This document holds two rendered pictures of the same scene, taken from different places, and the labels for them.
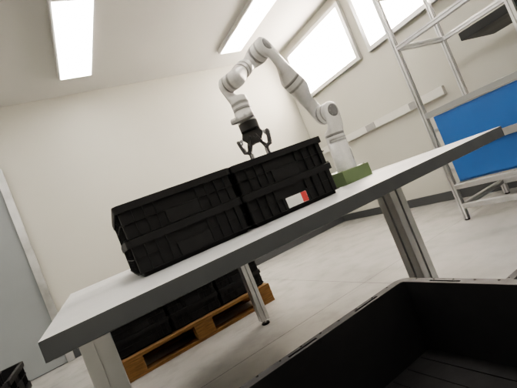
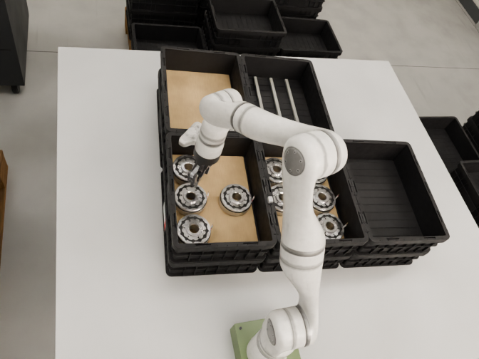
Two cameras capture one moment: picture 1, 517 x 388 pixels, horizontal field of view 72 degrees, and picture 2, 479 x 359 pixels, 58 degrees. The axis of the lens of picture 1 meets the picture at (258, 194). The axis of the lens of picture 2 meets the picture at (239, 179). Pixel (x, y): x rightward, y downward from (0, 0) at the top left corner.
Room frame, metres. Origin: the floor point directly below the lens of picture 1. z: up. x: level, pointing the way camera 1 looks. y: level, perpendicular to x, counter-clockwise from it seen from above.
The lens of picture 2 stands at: (1.44, -0.80, 2.00)
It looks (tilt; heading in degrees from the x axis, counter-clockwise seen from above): 54 degrees down; 86
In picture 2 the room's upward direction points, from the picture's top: 24 degrees clockwise
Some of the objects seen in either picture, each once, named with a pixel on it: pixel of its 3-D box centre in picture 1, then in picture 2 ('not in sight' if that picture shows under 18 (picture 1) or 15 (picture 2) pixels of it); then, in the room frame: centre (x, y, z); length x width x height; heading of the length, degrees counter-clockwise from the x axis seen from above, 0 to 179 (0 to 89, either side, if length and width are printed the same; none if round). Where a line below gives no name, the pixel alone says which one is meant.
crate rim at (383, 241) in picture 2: not in sight; (390, 188); (1.99, 0.18, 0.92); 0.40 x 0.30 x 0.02; 114
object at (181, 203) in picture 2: not in sight; (190, 196); (1.37, -0.10, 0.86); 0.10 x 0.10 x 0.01
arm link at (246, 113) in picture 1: (243, 115); (204, 137); (1.36, -0.06, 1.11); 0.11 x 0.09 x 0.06; 165
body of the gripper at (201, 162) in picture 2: (251, 132); (205, 156); (1.38, -0.06, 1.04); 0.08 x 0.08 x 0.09
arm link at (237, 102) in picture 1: (233, 93); (221, 116); (1.38, -0.06, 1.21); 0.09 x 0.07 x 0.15; 51
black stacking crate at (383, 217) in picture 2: not in sight; (382, 196); (1.99, 0.18, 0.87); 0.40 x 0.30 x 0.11; 114
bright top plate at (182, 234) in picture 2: not in sight; (193, 229); (1.41, -0.20, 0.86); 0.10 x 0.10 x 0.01
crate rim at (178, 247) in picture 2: (263, 162); (218, 187); (1.44, -0.07, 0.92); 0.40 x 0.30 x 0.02; 114
